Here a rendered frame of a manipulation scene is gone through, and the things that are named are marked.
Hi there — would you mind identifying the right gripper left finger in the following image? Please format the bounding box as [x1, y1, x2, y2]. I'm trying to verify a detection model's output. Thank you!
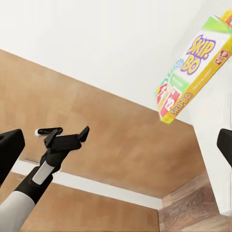
[0, 129, 25, 186]

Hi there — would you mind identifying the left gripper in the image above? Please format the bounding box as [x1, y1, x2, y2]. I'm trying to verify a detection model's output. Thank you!
[44, 126, 89, 161]

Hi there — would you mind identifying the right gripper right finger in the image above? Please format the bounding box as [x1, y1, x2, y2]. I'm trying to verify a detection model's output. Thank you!
[217, 128, 232, 167]

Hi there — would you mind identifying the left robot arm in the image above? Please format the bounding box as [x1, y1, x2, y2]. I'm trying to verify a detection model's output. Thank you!
[0, 126, 89, 232]

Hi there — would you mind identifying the board game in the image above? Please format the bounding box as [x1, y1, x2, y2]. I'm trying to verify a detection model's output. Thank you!
[155, 9, 232, 124]

